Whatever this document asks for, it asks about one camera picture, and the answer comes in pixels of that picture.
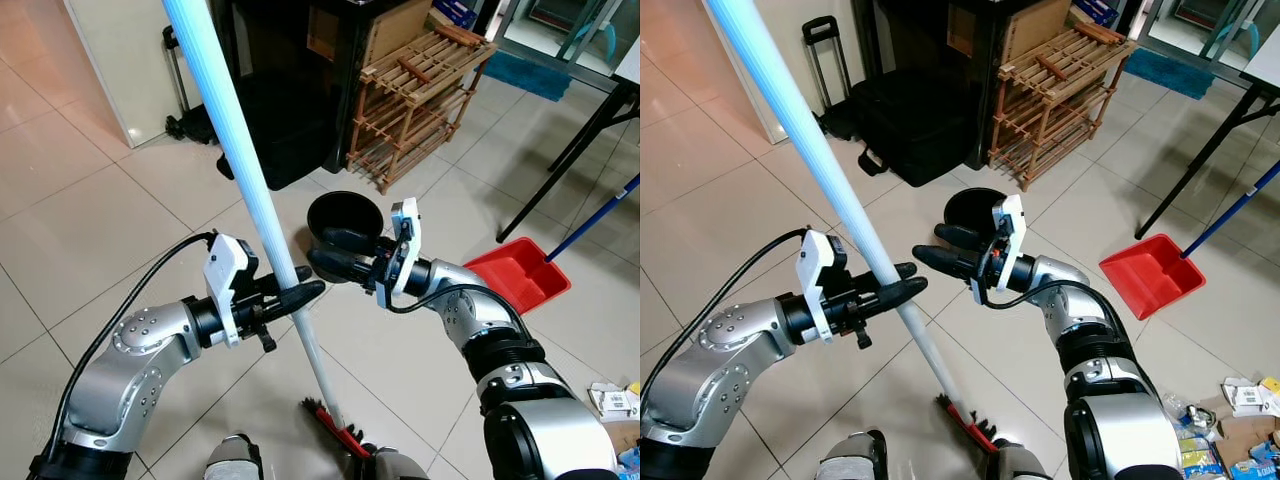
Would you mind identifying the red dustpan with blue handle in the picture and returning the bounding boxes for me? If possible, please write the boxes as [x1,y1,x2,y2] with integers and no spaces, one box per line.
[463,175,641,317]
[1098,160,1280,321]

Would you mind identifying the cream white cabinet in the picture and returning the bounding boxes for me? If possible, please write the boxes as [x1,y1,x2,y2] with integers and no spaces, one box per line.
[745,0,851,149]
[63,0,236,151]

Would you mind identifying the robot leg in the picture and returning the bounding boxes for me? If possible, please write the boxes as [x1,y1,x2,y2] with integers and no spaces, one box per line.
[368,447,433,480]
[205,433,264,480]
[983,440,1053,480]
[818,430,891,480]

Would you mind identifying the black suitcase with trolley handle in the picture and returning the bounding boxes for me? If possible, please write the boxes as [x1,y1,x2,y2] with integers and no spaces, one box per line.
[162,25,336,193]
[803,15,979,189]

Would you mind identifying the robot left leg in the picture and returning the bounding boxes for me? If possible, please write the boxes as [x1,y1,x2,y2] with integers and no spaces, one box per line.
[818,430,891,480]
[205,433,264,480]

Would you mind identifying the robot right leg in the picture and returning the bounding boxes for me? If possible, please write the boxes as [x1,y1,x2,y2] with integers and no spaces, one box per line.
[983,440,1053,480]
[368,447,433,480]

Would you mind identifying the blue printed box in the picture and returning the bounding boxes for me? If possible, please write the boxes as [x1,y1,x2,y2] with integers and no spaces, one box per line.
[432,0,479,29]
[1075,0,1121,29]

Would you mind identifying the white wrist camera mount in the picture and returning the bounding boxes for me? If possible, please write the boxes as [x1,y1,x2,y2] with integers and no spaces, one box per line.
[970,195,1028,306]
[375,198,423,309]
[797,230,851,343]
[203,234,253,348]

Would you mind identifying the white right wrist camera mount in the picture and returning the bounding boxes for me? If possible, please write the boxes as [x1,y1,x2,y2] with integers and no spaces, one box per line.
[970,195,1028,306]
[375,198,423,309]

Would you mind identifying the clear plastic bottle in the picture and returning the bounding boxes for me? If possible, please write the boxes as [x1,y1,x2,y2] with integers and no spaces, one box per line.
[1163,393,1217,433]

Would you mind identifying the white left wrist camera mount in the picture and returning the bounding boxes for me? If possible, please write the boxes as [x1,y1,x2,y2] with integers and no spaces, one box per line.
[203,234,253,348]
[797,230,851,343]

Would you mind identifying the yellow blue snack pack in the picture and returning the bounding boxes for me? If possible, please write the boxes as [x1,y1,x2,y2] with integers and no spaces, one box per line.
[1180,435,1227,480]

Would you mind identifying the white folding table black legs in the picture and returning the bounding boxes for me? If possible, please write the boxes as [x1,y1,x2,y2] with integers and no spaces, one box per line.
[497,40,641,244]
[1135,35,1280,241]

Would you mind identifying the brown cardboard panel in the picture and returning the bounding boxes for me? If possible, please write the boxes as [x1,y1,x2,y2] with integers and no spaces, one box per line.
[1003,0,1076,63]
[362,0,433,63]

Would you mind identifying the teal floor mat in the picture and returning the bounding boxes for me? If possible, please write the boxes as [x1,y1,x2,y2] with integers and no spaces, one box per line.
[1122,45,1216,101]
[480,48,573,104]

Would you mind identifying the black round bucket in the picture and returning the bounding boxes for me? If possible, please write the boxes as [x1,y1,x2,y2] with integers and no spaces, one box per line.
[305,190,387,259]
[944,186,1011,256]

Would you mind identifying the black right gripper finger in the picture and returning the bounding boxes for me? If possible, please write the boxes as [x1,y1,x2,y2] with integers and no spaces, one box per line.
[306,249,381,286]
[912,245,987,282]
[319,227,381,253]
[935,223,991,253]

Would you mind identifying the wooden slatted shoe rack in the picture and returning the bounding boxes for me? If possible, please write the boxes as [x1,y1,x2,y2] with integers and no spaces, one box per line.
[988,22,1139,193]
[345,22,498,195]

